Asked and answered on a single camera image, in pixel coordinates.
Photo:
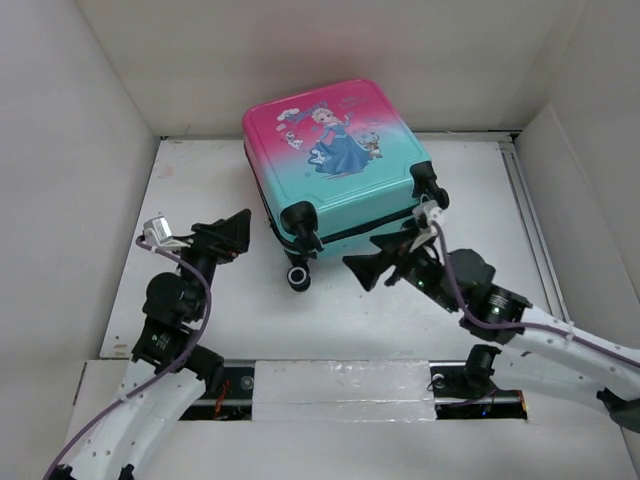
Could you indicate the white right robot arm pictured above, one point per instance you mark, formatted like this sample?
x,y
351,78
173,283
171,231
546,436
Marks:
x,y
521,346

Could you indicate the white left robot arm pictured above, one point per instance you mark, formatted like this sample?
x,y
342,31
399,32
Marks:
x,y
168,368

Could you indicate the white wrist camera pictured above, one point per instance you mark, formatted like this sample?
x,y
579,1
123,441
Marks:
x,y
428,213
157,236

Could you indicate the pink teal kids suitcase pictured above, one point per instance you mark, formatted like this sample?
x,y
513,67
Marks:
x,y
333,166

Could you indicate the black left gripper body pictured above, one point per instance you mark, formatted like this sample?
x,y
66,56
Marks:
x,y
206,258

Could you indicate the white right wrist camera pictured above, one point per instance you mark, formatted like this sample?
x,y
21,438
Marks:
x,y
428,213

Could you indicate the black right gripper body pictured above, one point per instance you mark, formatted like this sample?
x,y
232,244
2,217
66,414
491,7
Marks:
x,y
420,270

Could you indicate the aluminium side rail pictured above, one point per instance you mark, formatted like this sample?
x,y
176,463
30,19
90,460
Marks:
x,y
533,230

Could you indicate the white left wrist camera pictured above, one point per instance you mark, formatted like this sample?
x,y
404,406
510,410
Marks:
x,y
157,236

